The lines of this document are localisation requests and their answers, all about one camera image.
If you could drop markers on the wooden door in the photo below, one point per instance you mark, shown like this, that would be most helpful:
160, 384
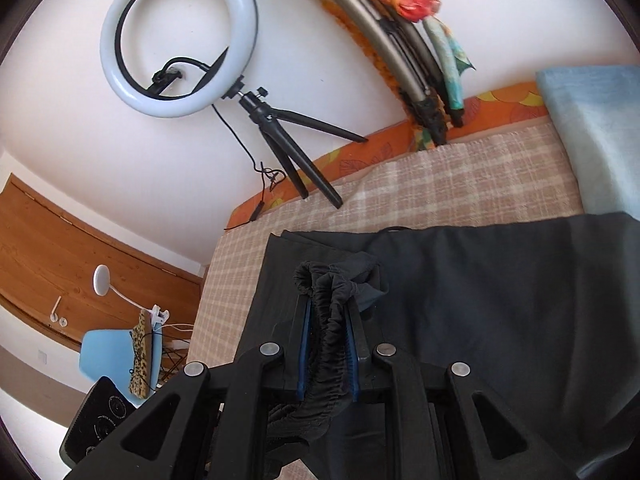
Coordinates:
75, 250

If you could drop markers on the black mini tripod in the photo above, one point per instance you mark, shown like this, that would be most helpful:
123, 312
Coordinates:
285, 145

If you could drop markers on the leopard print cloth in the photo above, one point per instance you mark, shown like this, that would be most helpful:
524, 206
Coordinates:
142, 360

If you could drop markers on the folded grey stand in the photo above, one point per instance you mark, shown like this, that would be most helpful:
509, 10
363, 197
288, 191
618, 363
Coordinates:
370, 35

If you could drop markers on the white clip lamp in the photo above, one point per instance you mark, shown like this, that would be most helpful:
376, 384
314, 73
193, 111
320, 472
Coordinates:
101, 277

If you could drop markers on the light blue folded cloth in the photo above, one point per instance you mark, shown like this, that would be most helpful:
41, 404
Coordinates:
600, 135

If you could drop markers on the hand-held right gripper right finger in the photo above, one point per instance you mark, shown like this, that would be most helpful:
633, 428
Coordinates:
352, 360

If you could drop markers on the dark grey pants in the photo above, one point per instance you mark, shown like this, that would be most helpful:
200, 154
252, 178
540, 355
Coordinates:
500, 310

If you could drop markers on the light blue chair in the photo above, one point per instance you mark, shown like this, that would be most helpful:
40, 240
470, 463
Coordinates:
105, 350

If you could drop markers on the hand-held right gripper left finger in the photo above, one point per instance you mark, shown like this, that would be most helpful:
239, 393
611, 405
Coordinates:
301, 345

